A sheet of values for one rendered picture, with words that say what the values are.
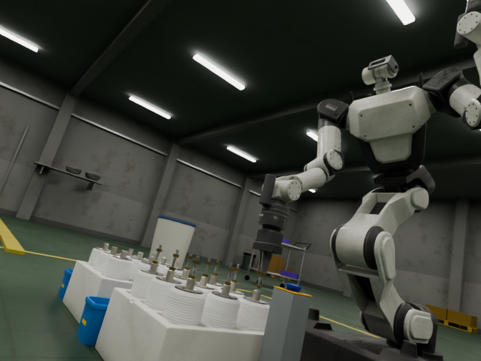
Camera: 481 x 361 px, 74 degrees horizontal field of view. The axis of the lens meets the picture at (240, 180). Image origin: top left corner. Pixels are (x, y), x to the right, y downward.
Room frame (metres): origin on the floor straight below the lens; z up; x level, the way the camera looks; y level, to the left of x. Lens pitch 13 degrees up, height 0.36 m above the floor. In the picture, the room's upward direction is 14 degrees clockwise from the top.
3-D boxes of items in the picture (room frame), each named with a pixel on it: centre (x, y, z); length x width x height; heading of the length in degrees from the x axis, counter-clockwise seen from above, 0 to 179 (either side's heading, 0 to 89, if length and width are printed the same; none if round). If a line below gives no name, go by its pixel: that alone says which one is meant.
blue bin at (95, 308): (1.21, 0.26, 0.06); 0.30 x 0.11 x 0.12; 127
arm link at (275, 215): (1.01, -0.13, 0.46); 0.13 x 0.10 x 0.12; 23
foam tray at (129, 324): (1.04, 0.03, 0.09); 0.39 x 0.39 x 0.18; 36
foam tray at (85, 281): (1.47, 0.35, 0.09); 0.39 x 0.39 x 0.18; 37
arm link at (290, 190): (1.00, -0.13, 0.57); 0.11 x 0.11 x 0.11; 37
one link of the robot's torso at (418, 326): (1.30, -0.71, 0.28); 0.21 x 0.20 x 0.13; 127
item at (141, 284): (1.07, 0.20, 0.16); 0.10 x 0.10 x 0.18
